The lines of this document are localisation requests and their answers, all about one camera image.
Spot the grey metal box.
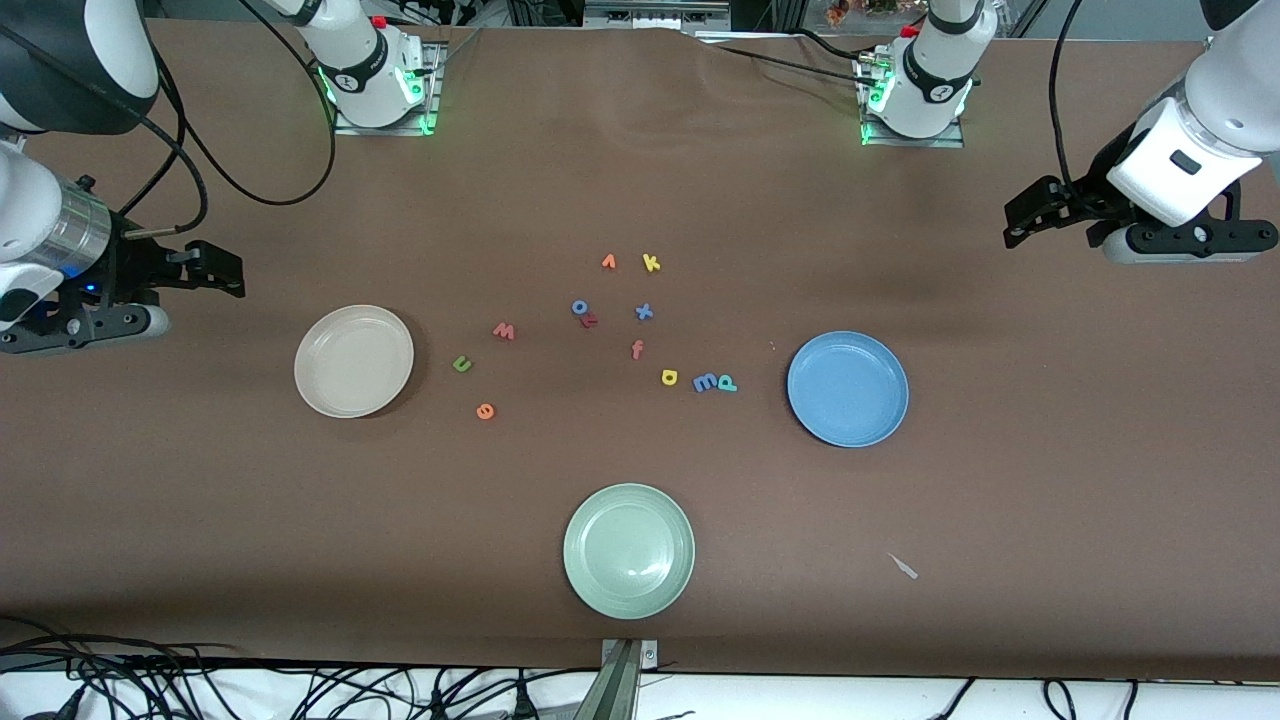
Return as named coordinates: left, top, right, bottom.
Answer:
left=583, top=0, right=731, bottom=31

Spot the black table cable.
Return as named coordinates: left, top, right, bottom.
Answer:
left=712, top=44, right=876, bottom=87
left=788, top=28, right=883, bottom=59

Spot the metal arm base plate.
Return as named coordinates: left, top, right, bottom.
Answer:
left=858, top=55, right=967, bottom=149
left=333, top=42, right=442, bottom=137

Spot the blue plate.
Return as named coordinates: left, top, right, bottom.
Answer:
left=787, top=331, right=910, bottom=448

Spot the metal table bracket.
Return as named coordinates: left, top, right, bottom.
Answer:
left=575, top=638, right=659, bottom=720

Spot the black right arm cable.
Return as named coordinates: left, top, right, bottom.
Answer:
left=120, top=0, right=337, bottom=241

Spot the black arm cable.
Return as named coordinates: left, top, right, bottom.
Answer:
left=120, top=0, right=337, bottom=241
left=1048, top=0, right=1087, bottom=193

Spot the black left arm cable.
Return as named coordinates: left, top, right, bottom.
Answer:
left=1048, top=0, right=1087, bottom=193

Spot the green plate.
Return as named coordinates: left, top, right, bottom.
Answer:
left=563, top=483, right=696, bottom=621

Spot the beige brown plate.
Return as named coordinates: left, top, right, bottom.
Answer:
left=294, top=305, right=415, bottom=419

